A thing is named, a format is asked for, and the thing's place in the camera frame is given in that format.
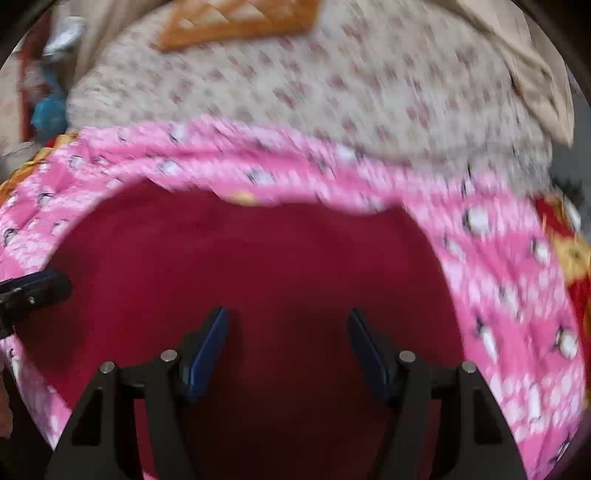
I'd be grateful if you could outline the dark red sweater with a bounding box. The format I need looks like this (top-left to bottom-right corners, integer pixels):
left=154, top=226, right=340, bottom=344
left=18, top=178, right=467, bottom=480

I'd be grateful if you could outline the orange quilted cushion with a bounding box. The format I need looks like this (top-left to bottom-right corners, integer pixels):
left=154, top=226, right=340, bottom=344
left=157, top=0, right=321, bottom=52

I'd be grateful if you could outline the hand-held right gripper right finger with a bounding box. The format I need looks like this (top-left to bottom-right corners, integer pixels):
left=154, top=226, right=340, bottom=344
left=347, top=308, right=528, bottom=480

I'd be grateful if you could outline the blue bag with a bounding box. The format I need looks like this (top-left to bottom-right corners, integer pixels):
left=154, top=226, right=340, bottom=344
left=31, top=95, right=69, bottom=141

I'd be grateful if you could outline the floral bed sheet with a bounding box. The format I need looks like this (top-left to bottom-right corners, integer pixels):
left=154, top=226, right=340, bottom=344
left=67, top=0, right=555, bottom=195

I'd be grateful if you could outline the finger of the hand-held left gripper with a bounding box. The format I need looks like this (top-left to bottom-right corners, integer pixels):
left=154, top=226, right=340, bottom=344
left=0, top=269, right=74, bottom=325

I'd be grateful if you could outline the pink penguin print blanket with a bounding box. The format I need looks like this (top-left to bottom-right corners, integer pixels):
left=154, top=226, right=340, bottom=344
left=0, top=115, right=587, bottom=480

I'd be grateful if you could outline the beige cloth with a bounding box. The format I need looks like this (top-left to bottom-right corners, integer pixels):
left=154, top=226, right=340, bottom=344
left=425, top=0, right=575, bottom=148

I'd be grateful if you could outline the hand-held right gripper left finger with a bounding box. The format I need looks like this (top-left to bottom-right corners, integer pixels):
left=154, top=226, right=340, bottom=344
left=44, top=306, right=230, bottom=480

